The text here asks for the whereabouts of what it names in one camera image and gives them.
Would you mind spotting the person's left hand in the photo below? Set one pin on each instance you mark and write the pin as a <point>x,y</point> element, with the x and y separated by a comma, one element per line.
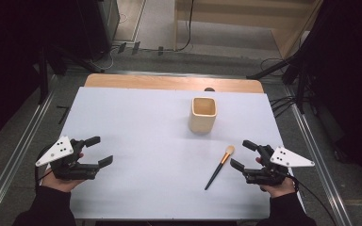
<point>59,184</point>

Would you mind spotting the wooden table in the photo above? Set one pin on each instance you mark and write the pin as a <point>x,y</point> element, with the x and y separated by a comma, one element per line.
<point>157,82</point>

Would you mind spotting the black metal stand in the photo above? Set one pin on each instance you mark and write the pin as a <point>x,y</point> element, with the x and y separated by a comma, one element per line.
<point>298,78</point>
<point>45,72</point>

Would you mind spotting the makeup brush with gold ferrule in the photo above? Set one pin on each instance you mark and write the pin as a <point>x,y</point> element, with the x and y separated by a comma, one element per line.
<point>220,168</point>

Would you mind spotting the metal floor rail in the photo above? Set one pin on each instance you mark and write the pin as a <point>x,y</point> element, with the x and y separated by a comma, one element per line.
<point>19,150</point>
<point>317,150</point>

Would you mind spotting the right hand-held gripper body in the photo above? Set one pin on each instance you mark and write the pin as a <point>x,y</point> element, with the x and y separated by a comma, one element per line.
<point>265,175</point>

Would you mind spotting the dark plug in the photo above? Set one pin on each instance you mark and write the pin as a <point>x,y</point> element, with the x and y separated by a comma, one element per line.
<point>122,47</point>

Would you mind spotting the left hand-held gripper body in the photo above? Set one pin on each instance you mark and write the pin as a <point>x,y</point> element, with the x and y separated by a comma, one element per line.
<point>63,166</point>

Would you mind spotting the light wooden furniture frame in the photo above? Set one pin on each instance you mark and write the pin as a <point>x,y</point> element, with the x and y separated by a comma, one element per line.
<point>283,34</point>

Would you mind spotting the black cabinet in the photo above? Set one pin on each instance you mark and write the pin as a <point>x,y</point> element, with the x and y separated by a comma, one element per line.
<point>98,25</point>

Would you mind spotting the cream square cup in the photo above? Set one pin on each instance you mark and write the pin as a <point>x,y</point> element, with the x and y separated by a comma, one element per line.
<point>202,121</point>

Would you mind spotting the small dark round object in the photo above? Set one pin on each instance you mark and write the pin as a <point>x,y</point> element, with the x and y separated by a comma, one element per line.
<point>209,89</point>

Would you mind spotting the person's right hand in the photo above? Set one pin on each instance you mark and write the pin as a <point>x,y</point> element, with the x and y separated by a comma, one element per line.
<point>279,190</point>

